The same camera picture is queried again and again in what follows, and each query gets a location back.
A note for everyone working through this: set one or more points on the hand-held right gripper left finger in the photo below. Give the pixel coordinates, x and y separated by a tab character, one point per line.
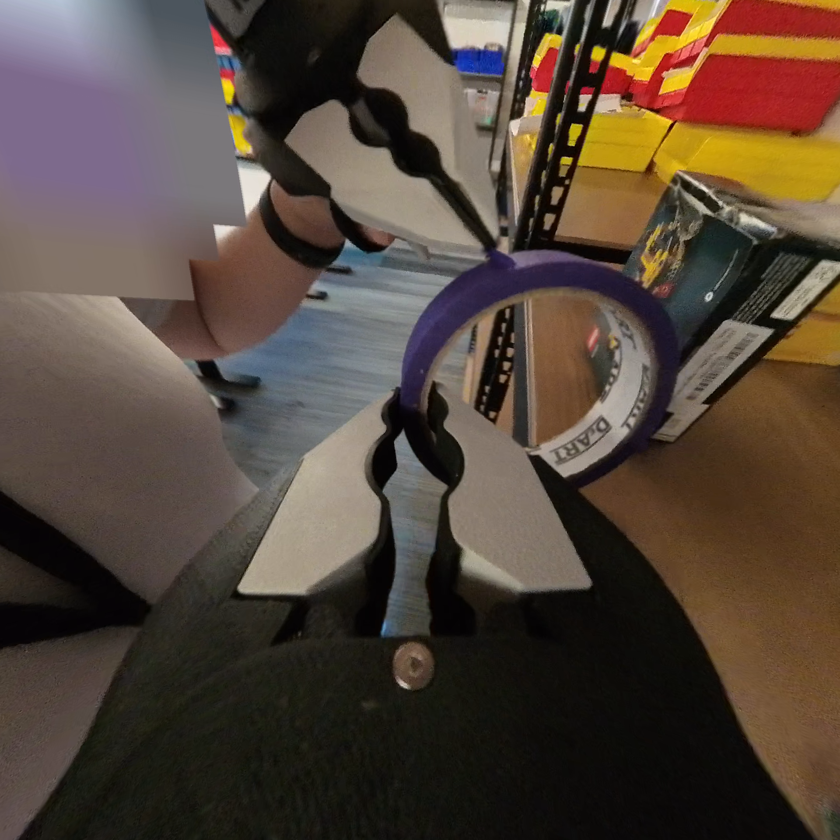
315	531

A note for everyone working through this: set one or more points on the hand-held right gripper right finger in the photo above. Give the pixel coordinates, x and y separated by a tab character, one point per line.
518	531

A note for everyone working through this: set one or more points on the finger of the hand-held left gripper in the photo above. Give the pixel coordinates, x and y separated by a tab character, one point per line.
367	184
420	72

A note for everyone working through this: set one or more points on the purple tape roll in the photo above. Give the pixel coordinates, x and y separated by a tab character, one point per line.
558	272

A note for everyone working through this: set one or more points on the small black yellow toy box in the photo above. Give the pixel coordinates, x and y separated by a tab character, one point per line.
722	282

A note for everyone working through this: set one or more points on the person's left forearm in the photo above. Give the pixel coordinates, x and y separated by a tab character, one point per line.
243	295

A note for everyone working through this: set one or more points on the wooden desk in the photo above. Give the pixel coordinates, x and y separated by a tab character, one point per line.
754	558

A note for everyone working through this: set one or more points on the person's left hand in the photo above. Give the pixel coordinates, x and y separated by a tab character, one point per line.
308	210

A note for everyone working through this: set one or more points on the blue plastic bin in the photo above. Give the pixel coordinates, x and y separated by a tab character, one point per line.
479	59

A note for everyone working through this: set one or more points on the grey background rack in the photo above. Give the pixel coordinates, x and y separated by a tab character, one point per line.
485	26

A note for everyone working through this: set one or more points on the black metal rack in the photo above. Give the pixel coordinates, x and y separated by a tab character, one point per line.
558	131

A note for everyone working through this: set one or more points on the yellow plastic bin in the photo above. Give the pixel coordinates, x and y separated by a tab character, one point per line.
610	141
754	161

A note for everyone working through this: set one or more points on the wooden rack shelf board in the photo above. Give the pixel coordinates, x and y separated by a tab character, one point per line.
610	210

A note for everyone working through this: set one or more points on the person's trouser leg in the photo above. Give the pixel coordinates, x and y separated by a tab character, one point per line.
98	426

